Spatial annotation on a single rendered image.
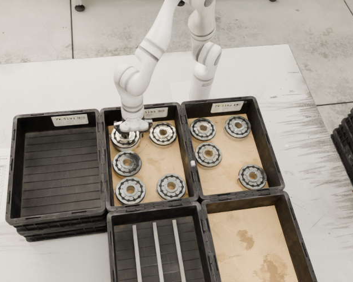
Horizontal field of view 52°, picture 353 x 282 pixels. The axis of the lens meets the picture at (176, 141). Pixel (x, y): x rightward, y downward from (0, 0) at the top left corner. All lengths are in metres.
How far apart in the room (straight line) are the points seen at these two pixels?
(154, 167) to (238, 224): 0.36
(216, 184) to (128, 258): 0.40
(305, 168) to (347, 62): 1.72
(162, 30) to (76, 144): 0.58
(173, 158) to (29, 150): 0.53
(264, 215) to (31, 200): 0.80
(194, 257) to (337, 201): 0.67
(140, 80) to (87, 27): 2.04
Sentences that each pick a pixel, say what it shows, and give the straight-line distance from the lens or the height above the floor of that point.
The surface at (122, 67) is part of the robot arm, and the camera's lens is 1.06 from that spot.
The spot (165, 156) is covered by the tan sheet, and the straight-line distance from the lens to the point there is 1.35.
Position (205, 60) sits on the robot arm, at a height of 1.00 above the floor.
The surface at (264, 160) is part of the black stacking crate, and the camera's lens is 1.38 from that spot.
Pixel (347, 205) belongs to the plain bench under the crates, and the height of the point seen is 0.70.
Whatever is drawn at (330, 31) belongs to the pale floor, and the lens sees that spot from 3.41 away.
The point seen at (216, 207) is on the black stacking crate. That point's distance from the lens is 1.24.
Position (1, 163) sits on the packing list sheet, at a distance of 1.58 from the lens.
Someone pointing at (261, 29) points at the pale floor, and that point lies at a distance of 3.18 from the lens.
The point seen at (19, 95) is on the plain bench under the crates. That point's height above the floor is 0.70.
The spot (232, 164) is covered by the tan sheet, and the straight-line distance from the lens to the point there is 1.37.
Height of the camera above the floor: 2.02
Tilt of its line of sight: 59 degrees down
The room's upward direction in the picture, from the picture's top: 9 degrees clockwise
